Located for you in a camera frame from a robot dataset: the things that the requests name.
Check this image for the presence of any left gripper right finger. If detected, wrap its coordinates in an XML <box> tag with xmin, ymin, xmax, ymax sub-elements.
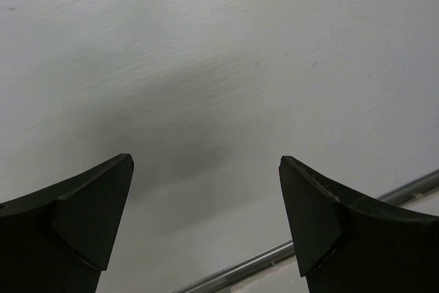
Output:
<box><xmin>278</xmin><ymin>155</ymin><xmax>439</xmax><ymax>293</ymax></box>

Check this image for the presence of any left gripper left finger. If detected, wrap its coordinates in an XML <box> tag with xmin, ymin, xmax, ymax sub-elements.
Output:
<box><xmin>1</xmin><ymin>154</ymin><xmax>134</xmax><ymax>292</ymax></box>

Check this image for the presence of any aluminium table edge rail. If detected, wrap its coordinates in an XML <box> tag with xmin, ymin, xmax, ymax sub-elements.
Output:
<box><xmin>178</xmin><ymin>168</ymin><xmax>439</xmax><ymax>293</ymax></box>

